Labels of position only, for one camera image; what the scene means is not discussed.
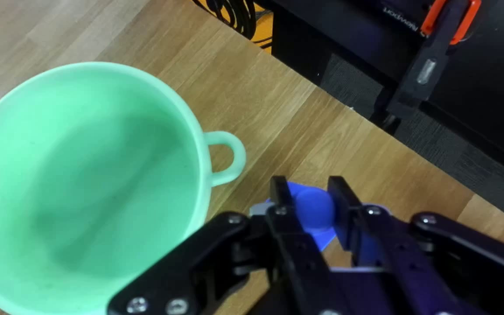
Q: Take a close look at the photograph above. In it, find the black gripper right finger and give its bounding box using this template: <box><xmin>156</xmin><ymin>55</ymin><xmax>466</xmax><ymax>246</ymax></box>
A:
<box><xmin>328</xmin><ymin>177</ymin><xmax>504</xmax><ymax>315</ymax></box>

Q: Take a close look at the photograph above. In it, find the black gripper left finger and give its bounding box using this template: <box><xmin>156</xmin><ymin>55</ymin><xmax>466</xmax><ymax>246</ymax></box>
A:
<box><xmin>107</xmin><ymin>177</ymin><xmax>330</xmax><ymax>315</ymax></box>

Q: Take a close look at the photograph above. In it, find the blue plastic object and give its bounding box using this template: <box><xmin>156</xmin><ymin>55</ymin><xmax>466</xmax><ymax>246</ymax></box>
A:
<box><xmin>251</xmin><ymin>181</ymin><xmax>340</xmax><ymax>254</ymax></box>

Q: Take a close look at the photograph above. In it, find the green plastic pot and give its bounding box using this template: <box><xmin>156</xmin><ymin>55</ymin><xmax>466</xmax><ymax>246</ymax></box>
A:
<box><xmin>0</xmin><ymin>62</ymin><xmax>247</xmax><ymax>315</ymax></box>

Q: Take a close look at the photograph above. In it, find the orange floor mat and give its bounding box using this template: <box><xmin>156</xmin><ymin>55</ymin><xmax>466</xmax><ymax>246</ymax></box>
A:
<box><xmin>251</xmin><ymin>9</ymin><xmax>274</xmax><ymax>53</ymax></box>

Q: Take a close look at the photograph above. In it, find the black floor cable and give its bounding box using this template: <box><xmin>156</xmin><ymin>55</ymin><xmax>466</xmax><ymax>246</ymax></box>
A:
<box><xmin>197</xmin><ymin>0</ymin><xmax>275</xmax><ymax>50</ymax></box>

